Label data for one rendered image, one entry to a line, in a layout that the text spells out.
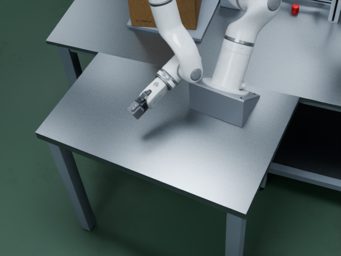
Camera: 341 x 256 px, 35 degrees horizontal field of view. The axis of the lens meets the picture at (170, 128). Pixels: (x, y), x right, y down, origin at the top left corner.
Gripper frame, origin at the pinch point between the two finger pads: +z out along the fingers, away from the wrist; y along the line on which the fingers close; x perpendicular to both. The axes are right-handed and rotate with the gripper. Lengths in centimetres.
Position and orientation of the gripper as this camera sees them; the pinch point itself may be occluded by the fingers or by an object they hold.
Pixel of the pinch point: (134, 112)
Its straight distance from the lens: 199.7
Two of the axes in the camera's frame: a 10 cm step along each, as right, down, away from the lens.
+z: -7.0, 7.2, -0.6
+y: 1.0, 1.8, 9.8
